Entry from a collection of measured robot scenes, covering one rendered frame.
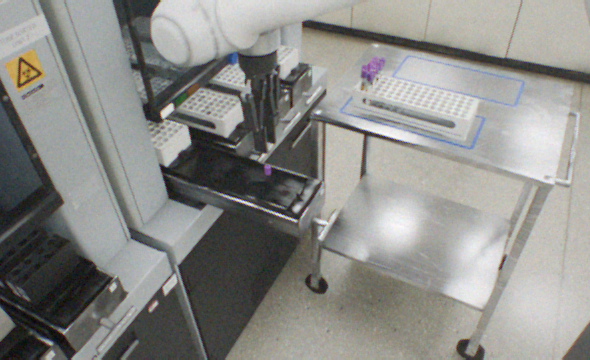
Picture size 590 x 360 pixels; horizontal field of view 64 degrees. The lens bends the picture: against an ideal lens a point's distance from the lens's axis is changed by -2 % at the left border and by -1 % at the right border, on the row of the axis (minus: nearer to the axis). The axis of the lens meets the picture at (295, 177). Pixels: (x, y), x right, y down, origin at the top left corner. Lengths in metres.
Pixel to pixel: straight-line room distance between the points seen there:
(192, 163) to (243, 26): 0.54
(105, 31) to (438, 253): 1.21
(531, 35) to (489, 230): 1.69
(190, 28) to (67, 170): 0.37
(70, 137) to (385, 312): 1.29
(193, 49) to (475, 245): 1.27
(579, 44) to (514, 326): 1.85
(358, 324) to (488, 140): 0.86
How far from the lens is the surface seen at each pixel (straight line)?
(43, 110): 0.85
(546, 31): 3.20
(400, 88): 1.26
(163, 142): 1.14
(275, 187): 1.06
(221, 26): 0.68
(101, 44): 0.91
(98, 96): 0.92
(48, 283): 0.97
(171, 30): 0.68
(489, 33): 3.22
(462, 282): 1.60
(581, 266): 2.19
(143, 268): 1.06
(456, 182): 2.35
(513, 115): 1.35
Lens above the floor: 1.53
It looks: 42 degrees down
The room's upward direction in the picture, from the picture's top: 2 degrees counter-clockwise
